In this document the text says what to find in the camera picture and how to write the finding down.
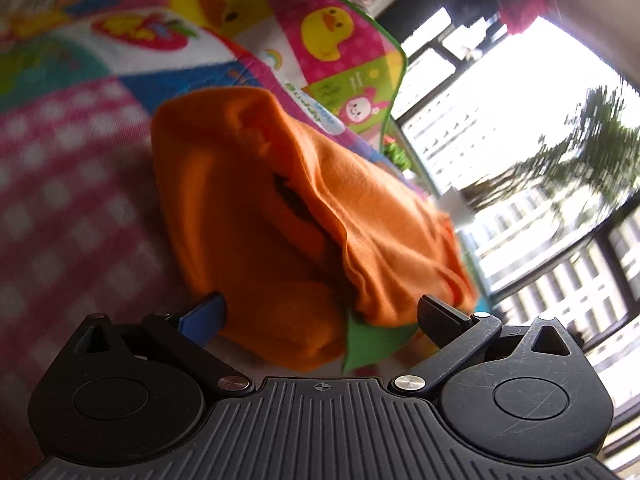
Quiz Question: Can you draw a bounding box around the colourful cartoon play mat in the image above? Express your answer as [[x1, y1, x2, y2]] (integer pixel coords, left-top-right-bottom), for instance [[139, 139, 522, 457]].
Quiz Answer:
[[0, 0, 481, 461]]

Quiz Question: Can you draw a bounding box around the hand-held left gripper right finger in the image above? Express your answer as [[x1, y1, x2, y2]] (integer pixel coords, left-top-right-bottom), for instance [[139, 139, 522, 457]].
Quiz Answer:
[[389, 295, 583, 399]]

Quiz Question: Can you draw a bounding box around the red hanging garment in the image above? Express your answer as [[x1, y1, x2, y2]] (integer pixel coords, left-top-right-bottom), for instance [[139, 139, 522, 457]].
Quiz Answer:
[[499, 0, 557, 37]]

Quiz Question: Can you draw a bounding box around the orange pumpkin costume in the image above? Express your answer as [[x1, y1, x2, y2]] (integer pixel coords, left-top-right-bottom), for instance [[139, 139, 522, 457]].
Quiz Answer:
[[151, 87, 478, 374]]

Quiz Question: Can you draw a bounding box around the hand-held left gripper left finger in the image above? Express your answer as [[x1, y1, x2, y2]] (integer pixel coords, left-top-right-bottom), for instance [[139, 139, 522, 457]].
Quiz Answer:
[[70, 291, 257, 399]]

